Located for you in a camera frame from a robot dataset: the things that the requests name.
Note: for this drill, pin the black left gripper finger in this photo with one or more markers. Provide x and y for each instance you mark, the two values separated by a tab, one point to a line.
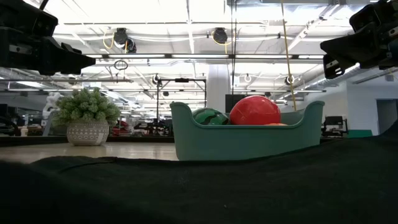
54	67
77	59

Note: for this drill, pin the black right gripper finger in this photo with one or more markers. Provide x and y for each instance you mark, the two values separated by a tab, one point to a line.
351	46
333	68

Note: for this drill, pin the orange toy fruit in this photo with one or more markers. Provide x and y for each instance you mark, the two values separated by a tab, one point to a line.
276	124

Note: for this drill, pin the red toy apple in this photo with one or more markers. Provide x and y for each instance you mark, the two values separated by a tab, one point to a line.
255	110

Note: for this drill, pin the green striped toy watermelon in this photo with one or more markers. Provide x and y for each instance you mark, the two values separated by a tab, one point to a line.
210	117

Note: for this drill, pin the white humanoid robot figure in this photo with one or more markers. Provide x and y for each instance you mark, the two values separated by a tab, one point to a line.
51	102

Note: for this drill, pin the black background workstation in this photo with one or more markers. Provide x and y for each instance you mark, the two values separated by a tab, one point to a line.
334	124

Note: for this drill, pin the green plant in patterned pot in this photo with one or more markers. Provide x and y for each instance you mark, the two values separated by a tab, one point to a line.
87	119

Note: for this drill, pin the green low box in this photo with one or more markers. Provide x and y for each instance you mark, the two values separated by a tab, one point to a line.
360	133

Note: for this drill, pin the black background robot arms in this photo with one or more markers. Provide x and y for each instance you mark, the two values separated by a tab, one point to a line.
154	127

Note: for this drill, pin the black computer case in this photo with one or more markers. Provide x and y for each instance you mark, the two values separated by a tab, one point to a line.
231	99

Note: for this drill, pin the teal plastic tub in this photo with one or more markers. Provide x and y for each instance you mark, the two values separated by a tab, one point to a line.
245	141

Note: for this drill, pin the black folded cloth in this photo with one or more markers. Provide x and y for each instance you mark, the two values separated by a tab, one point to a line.
199	193

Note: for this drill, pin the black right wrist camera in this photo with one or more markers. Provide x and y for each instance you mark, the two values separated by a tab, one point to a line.
363	17

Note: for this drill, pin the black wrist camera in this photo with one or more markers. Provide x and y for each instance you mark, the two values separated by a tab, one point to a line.
37	23
363	17

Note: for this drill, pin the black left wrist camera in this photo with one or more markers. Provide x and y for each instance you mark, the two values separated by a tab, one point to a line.
37	23

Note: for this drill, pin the black table frame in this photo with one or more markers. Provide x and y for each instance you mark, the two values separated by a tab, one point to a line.
31	140

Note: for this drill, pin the black background stand frame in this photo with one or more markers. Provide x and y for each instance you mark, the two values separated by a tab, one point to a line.
182	80

